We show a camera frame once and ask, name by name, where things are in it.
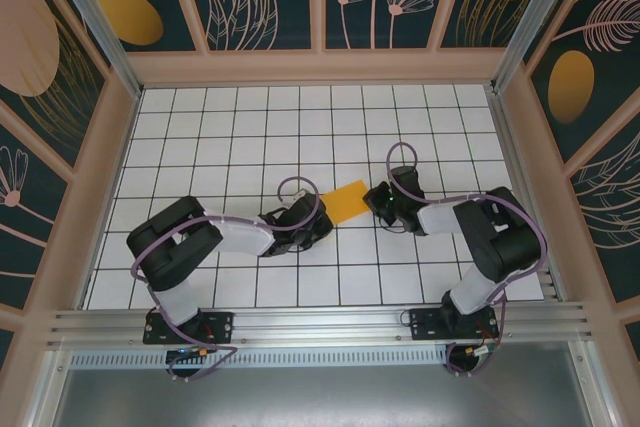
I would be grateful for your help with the orange cloth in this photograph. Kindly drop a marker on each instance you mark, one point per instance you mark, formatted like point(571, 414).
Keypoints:
point(347, 202)

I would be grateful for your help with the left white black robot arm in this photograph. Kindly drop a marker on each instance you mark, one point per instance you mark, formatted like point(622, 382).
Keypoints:
point(240, 237)

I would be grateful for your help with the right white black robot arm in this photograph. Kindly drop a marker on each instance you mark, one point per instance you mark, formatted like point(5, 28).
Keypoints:
point(500, 242)

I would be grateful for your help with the grey sheet metal shelf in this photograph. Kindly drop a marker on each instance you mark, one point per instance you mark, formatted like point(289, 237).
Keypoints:
point(320, 397)

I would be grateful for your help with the small black controller board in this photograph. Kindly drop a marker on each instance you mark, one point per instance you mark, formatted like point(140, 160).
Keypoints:
point(187, 353)
point(475, 351)

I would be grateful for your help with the long aluminium mounting rail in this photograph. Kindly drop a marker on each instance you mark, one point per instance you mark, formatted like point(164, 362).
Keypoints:
point(320, 324)

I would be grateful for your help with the aluminium side rail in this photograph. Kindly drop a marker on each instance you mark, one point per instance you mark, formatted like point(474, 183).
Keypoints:
point(520, 187)

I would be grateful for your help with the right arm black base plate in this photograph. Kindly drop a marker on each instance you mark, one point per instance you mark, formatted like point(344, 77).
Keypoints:
point(425, 327)

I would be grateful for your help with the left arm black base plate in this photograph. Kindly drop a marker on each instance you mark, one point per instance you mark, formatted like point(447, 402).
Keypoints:
point(220, 327)

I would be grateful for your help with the aluminium corner post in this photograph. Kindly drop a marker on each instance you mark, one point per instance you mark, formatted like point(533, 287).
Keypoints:
point(530, 17)
point(100, 32)

